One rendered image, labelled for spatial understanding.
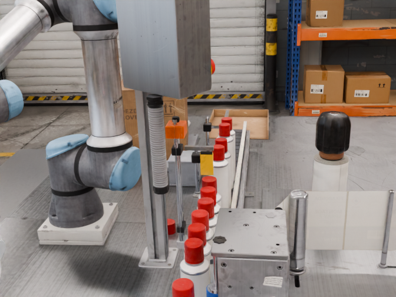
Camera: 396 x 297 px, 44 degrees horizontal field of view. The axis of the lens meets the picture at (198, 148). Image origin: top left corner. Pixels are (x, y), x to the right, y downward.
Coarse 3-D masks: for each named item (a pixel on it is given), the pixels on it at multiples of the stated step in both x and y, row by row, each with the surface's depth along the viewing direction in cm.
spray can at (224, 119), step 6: (222, 120) 147; (228, 120) 147; (234, 132) 149; (234, 138) 149; (234, 144) 150; (234, 150) 150; (234, 156) 151; (234, 162) 152; (234, 168) 152; (234, 174) 153; (234, 180) 154
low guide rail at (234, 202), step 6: (246, 126) 199; (240, 144) 175; (240, 150) 170; (240, 156) 165; (240, 162) 160; (240, 168) 156; (234, 186) 143; (234, 192) 140; (234, 198) 136; (234, 204) 133
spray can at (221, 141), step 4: (216, 140) 130; (220, 140) 130; (224, 140) 130; (220, 144) 130; (224, 144) 130; (228, 152) 133; (228, 156) 131; (228, 160) 131; (228, 164) 132; (228, 168) 132
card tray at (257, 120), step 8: (216, 112) 234; (224, 112) 233; (232, 112) 233; (240, 112) 232; (248, 112) 232; (256, 112) 231; (264, 112) 231; (216, 120) 229; (232, 120) 228; (240, 120) 228; (248, 120) 227; (256, 120) 227; (264, 120) 226; (216, 128) 218; (232, 128) 217; (240, 128) 217; (248, 128) 216; (256, 128) 216; (264, 128) 215; (216, 136) 208; (256, 136) 207; (264, 136) 206
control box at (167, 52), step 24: (120, 0) 97; (144, 0) 92; (168, 0) 88; (192, 0) 90; (120, 24) 99; (144, 24) 94; (168, 24) 90; (192, 24) 91; (120, 48) 101; (144, 48) 96; (168, 48) 92; (192, 48) 93; (144, 72) 98; (168, 72) 93; (192, 72) 94; (168, 96) 95
